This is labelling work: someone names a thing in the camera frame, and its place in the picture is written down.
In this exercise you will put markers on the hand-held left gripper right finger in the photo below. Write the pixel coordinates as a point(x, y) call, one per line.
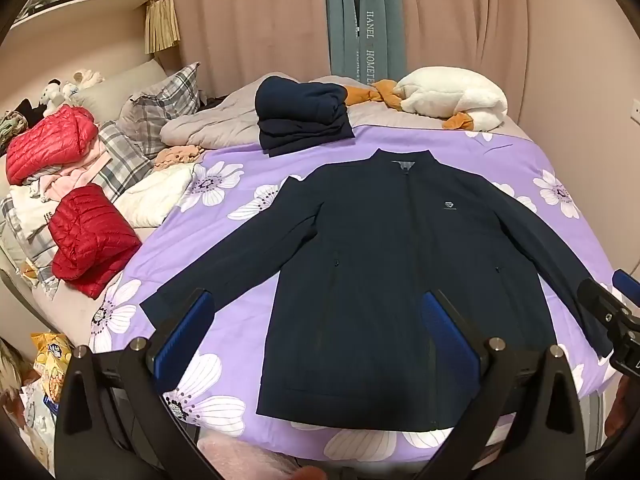
point(445, 332)

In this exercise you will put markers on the yellow snack bag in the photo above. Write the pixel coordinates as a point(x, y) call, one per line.
point(50, 355)

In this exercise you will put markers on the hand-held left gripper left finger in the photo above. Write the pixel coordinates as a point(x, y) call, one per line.
point(185, 331)

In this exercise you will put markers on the cream pillow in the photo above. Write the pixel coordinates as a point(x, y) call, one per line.
point(125, 80)

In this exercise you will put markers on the white plush goose toy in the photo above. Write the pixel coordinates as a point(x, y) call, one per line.
point(450, 92)

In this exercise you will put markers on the teal hanging towel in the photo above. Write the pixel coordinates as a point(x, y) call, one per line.
point(340, 20)

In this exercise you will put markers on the navy zip jacket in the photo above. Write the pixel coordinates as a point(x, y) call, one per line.
point(375, 285)

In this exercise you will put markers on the grey plaid pillow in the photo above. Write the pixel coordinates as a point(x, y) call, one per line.
point(120, 160)
point(160, 105)

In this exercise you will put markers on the grey quilt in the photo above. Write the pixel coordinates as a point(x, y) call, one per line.
point(215, 127)

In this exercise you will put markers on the beige fringed cloth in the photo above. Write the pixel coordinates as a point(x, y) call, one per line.
point(162, 22)

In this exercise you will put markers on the green knitted cloth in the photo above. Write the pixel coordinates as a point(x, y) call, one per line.
point(11, 132)

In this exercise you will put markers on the white crumpled clothes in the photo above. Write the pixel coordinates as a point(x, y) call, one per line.
point(30, 210)

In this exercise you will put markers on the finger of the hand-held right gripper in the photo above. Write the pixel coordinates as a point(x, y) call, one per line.
point(597, 297)
point(628, 284)

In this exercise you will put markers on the pink clothes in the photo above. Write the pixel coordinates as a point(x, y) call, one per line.
point(82, 172)

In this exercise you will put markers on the white plush bear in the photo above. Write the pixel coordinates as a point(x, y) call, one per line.
point(56, 95)

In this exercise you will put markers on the pink curtain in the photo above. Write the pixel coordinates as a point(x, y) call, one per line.
point(250, 20)

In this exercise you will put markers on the peach crumpled cloth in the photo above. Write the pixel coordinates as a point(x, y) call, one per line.
point(175, 155)

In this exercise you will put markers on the white folded cloth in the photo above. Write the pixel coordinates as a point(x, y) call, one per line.
point(150, 195)

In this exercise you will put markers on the red down jacket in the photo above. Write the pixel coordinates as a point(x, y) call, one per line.
point(50, 140)
point(90, 240)

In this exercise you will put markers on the white wall shelf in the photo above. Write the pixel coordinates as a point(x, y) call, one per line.
point(75, 15)

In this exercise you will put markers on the purple floral bedsheet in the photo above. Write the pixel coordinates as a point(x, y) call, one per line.
point(165, 240)

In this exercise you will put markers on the stack of folded navy clothes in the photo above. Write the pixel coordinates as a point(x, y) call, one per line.
point(300, 110)

